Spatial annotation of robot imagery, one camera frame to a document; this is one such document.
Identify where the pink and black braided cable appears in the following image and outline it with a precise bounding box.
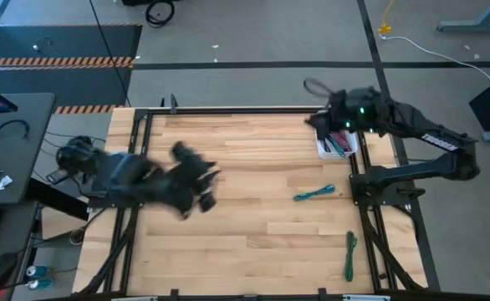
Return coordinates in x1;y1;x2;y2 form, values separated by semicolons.
331;130;354;152

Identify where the green braided USB-C cable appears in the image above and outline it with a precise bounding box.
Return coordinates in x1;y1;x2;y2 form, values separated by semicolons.
344;230;359;283

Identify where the white plastic bin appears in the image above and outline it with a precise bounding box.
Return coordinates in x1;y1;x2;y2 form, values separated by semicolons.
314;125;360;161

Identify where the black desk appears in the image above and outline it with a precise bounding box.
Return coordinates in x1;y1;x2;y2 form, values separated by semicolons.
0;92;57;207

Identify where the yellow hanging cable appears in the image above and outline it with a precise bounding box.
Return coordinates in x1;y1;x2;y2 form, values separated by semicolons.
377;0;397;36

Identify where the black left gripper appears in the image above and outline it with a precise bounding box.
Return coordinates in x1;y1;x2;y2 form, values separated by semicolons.
163;140;222;221

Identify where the blue drink can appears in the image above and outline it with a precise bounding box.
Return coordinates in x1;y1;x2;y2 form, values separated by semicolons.
24;264;53;278
27;278;56;291

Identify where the black hazard-striped floor mat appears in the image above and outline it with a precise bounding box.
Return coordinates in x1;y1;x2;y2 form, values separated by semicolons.
0;23;144;116

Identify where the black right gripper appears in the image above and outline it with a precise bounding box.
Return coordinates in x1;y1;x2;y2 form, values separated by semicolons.
305;88;355;141

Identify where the thin black hanging cable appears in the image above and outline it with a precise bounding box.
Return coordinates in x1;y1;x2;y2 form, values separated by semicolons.
87;0;133;108

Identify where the short black cable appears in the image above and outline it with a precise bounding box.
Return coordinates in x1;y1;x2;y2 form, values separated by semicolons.
0;119;31;140

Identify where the black frame bracket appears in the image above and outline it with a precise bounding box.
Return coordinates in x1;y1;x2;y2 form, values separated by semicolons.
158;93;180;115

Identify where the white floor cable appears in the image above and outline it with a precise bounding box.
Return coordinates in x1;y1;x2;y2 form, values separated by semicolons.
380;33;490;87

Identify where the teal cable tie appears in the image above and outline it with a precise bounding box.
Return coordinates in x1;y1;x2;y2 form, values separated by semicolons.
293;183;337;202

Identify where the black coiled cable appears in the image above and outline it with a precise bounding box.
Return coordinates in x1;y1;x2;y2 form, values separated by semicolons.
145;0;176;29

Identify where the blue and black braided cable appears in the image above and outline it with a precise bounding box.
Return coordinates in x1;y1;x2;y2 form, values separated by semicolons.
326;134;347;159

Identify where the grey table leg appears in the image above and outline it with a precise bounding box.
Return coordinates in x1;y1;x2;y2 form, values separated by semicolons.
436;0;490;34

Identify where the black aluminium table frame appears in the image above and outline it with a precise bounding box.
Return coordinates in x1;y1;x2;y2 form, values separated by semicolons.
72;105;431;301

